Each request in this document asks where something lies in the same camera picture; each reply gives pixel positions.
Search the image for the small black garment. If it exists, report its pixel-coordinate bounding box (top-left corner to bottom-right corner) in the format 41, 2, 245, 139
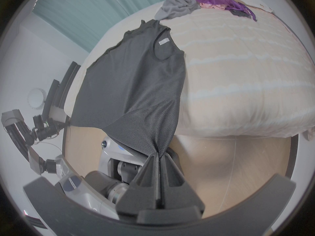
230, 9, 249, 18

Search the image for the black T-shirt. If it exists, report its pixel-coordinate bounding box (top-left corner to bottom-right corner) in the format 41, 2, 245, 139
69, 19, 186, 157

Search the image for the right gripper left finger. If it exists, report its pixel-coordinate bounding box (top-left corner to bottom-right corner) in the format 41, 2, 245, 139
115, 153, 161, 216

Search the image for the pink garment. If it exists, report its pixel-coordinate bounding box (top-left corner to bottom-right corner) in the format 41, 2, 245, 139
199, 1, 228, 11

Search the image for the grey garment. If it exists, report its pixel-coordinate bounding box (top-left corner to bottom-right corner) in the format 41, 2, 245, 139
155, 0, 201, 20

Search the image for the round white ceiling lamp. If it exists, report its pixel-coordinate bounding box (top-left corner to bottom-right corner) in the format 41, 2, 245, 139
27, 88, 45, 108

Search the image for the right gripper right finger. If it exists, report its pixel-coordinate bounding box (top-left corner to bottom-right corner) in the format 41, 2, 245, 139
159, 152, 206, 216

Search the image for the bed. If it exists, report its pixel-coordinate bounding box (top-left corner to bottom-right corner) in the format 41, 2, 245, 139
63, 0, 315, 142

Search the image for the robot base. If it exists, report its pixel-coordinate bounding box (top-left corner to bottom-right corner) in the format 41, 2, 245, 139
55, 135, 179, 220

